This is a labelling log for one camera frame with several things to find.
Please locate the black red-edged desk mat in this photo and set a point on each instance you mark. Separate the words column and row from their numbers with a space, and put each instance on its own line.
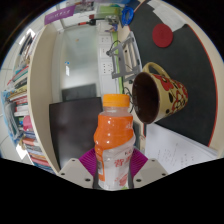
column 196, row 66

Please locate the rectangular ceiling light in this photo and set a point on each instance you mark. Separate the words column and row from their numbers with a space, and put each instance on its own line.
column 27, row 36

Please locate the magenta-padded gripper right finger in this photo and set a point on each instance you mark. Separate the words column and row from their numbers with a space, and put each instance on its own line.
column 151, row 171

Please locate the white shelf with books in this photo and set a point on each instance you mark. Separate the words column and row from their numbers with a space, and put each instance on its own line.
column 36, row 100

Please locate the yellow floral mug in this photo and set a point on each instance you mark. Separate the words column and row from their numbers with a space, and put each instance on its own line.
column 166, row 96

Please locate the grey metal laptop stand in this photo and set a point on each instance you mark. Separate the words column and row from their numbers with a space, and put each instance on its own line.
column 125, row 61

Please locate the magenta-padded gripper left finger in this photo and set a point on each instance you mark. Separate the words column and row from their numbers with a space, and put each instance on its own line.
column 75, row 171

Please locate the white written paper sheet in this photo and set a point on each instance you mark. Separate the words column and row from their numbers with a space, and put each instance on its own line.
column 176, row 150

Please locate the white paper napkin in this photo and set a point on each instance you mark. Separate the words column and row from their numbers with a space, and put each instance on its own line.
column 166, row 15

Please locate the black computer monitor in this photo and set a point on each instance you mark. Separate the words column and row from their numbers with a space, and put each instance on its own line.
column 73, row 133

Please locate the flat round red coaster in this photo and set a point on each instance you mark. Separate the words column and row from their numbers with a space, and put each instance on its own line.
column 162, row 35

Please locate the orange drink bottle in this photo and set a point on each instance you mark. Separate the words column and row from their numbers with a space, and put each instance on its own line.
column 113, row 133

